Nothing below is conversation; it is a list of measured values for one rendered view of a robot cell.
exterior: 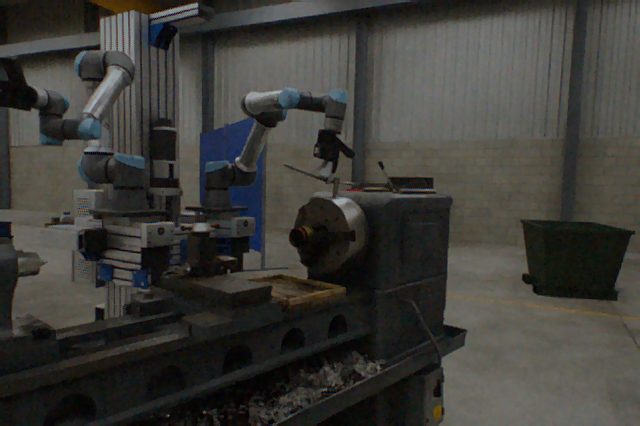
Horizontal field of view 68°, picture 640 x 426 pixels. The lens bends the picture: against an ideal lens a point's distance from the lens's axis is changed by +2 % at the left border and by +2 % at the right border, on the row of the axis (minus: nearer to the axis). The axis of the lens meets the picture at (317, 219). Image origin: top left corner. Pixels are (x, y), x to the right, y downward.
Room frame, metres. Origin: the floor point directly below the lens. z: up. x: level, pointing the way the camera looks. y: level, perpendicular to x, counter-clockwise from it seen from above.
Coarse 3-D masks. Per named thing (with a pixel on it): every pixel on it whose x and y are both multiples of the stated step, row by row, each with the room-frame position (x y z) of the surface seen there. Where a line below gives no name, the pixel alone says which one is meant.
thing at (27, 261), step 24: (0, 240) 1.08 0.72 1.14; (0, 264) 1.04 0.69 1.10; (24, 264) 1.10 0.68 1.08; (0, 288) 1.04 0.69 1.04; (0, 312) 1.04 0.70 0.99; (0, 336) 1.03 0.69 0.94; (24, 336) 1.04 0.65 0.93; (48, 336) 1.09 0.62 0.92; (0, 360) 1.00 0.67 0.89; (24, 360) 1.04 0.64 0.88; (48, 360) 1.07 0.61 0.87
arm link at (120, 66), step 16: (112, 64) 1.89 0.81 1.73; (128, 64) 1.92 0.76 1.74; (112, 80) 1.84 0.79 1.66; (128, 80) 1.91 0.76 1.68; (96, 96) 1.77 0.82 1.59; (112, 96) 1.82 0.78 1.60; (80, 112) 1.73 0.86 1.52; (96, 112) 1.74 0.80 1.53; (64, 128) 1.68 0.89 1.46; (80, 128) 1.67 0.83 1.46; (96, 128) 1.70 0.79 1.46
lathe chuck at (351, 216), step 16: (320, 208) 1.91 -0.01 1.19; (336, 208) 1.85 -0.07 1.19; (352, 208) 1.88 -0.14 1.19; (320, 224) 1.91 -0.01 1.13; (336, 224) 1.85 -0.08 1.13; (352, 224) 1.82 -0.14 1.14; (320, 256) 1.90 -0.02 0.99; (336, 256) 1.84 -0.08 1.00; (352, 256) 1.84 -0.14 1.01; (320, 272) 1.90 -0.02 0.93
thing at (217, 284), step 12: (168, 276) 1.59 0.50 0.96; (180, 276) 1.55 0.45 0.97; (216, 276) 1.56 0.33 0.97; (228, 276) 1.57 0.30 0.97; (168, 288) 1.57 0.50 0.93; (180, 288) 1.51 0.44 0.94; (192, 288) 1.47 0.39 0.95; (204, 288) 1.42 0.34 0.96; (216, 288) 1.39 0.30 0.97; (228, 288) 1.39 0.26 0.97; (240, 288) 1.40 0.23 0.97; (252, 288) 1.40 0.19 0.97; (264, 288) 1.43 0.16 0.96; (216, 300) 1.37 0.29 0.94; (228, 300) 1.35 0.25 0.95; (240, 300) 1.36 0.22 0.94; (252, 300) 1.40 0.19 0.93; (264, 300) 1.43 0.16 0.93
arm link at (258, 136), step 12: (264, 120) 2.22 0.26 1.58; (276, 120) 2.23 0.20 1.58; (252, 132) 2.29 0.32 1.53; (264, 132) 2.27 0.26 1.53; (252, 144) 2.31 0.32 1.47; (264, 144) 2.34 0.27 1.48; (240, 156) 2.39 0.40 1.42; (252, 156) 2.35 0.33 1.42; (240, 168) 2.38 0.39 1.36; (252, 168) 2.40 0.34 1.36; (240, 180) 2.40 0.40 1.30; (252, 180) 2.45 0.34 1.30
